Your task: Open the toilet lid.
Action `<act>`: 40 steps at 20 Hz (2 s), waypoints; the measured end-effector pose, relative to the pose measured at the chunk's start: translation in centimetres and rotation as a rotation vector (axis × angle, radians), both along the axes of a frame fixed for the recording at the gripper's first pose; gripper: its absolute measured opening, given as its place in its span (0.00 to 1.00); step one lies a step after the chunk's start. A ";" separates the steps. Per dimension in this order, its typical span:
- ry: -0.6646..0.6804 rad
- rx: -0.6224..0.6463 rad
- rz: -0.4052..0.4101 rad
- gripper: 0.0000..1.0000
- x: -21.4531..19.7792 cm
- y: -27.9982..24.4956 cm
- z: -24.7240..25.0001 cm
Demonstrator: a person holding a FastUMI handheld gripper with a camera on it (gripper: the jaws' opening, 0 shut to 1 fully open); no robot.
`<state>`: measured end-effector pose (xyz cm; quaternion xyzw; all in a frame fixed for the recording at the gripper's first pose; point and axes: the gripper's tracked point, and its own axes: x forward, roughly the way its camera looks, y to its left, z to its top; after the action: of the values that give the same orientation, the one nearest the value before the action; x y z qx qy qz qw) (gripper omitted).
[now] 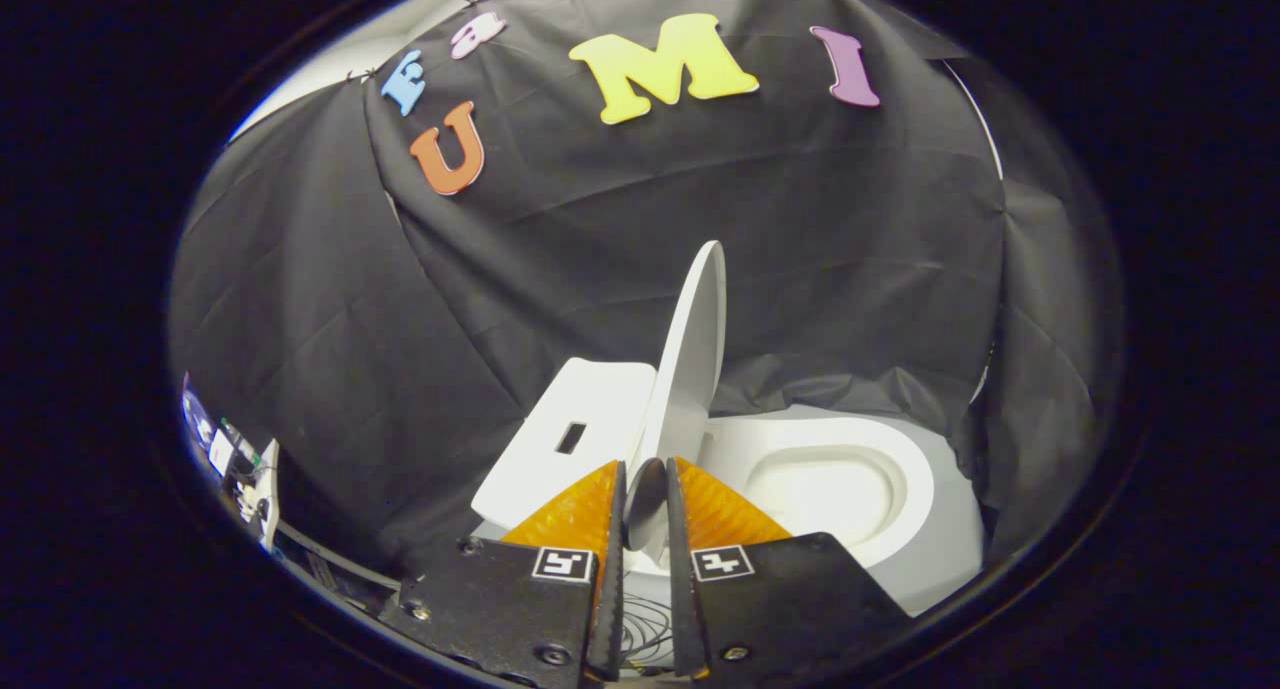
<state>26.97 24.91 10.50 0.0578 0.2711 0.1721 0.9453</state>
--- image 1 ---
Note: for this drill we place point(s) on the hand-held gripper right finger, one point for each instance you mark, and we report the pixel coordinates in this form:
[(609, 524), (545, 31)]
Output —
[(780, 599)]

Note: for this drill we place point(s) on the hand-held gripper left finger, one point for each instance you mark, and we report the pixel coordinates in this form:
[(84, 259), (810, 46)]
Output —
[(500, 609)]

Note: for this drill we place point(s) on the white toilet lid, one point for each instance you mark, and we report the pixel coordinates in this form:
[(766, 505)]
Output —
[(690, 369)]

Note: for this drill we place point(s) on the white toilet seat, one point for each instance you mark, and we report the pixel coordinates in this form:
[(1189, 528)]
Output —
[(905, 469)]

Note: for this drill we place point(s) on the white toilet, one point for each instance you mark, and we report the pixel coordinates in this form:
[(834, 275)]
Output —
[(585, 409)]

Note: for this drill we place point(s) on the dark electronic device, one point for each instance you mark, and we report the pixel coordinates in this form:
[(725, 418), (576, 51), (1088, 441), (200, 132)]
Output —
[(330, 569)]

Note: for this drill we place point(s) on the distant cluttered items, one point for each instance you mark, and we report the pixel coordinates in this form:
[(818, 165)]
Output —
[(240, 459)]

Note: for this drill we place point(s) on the black backdrop cloth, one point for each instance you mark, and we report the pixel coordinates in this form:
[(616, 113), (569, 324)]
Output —
[(600, 229)]

